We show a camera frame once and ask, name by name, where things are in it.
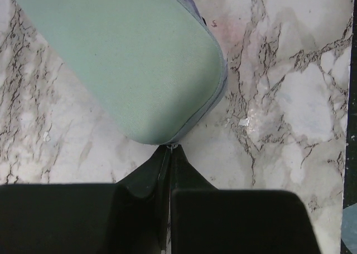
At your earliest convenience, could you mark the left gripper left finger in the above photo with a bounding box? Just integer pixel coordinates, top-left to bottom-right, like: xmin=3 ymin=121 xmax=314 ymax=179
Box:
xmin=1 ymin=146 xmax=170 ymax=253

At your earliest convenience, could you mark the purple umbrella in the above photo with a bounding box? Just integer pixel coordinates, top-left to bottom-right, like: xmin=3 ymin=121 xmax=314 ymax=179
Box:
xmin=184 ymin=0 xmax=207 ymax=25

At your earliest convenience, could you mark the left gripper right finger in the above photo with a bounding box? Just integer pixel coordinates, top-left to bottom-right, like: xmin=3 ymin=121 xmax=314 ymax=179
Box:
xmin=171 ymin=146 xmax=320 ymax=253

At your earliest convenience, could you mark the mint green umbrella case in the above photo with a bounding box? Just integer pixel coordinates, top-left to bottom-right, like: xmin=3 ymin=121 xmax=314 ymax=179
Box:
xmin=15 ymin=0 xmax=228 ymax=145

